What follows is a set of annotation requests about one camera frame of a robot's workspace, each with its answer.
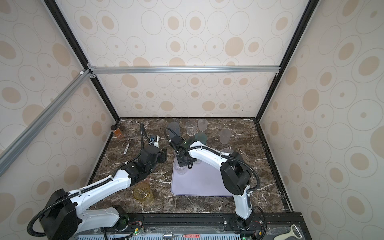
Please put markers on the aluminium frame bar horizontal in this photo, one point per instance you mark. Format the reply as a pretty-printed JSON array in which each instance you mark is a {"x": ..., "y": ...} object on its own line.
[{"x": 185, "y": 69}]

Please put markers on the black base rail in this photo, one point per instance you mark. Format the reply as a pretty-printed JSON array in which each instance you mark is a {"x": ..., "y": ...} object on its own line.
[{"x": 260, "y": 226}]

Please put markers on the frosted dimpled small cup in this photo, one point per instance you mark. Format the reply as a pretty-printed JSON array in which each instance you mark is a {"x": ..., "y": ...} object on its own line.
[{"x": 202, "y": 124}]

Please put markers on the red handled screwdriver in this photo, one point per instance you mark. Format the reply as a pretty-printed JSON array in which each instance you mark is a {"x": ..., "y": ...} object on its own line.
[{"x": 171, "y": 236}]

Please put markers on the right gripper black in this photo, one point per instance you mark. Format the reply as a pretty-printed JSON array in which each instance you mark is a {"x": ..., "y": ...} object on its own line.
[{"x": 181, "y": 163}]

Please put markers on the aluminium frame bar left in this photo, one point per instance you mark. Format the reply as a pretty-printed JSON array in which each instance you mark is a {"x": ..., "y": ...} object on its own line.
[{"x": 26, "y": 137}]

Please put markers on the small amber bottle black cap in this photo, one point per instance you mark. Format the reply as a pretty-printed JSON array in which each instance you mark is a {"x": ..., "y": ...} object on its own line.
[{"x": 117, "y": 132}]

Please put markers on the clear ribbed small glass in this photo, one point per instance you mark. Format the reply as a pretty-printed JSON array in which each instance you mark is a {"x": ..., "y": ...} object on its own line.
[{"x": 191, "y": 128}]

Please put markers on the yellow glass mug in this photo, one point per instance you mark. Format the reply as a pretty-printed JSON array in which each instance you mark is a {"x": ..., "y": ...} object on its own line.
[{"x": 143, "y": 193}]

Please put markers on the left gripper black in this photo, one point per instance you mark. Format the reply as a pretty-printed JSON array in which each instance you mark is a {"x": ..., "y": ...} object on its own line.
[{"x": 163, "y": 154}]

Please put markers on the clear faceted glass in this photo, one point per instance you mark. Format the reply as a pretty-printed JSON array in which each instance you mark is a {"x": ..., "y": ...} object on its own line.
[
  {"x": 179, "y": 170},
  {"x": 227, "y": 150}
]

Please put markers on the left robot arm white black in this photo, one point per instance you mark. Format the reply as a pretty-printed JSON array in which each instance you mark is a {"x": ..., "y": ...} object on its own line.
[{"x": 67, "y": 213}]

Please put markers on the teal dimpled plastic tumbler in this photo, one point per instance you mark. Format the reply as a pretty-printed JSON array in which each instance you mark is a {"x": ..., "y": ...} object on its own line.
[{"x": 201, "y": 137}]

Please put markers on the tall blue plastic tumbler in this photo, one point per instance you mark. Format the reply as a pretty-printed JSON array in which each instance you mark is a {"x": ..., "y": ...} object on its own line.
[{"x": 173, "y": 129}]

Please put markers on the frosted dimpled tall cup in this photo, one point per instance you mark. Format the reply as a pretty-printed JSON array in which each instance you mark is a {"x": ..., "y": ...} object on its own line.
[{"x": 225, "y": 135}]

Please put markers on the lavender plastic tray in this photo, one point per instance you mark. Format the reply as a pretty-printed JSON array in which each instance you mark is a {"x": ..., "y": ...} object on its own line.
[{"x": 202, "y": 180}]

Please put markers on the white peeler tool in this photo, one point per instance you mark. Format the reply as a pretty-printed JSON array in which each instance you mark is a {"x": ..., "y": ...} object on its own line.
[{"x": 294, "y": 232}]

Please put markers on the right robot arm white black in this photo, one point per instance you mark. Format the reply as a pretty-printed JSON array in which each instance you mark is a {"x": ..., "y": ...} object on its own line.
[{"x": 236, "y": 174}]

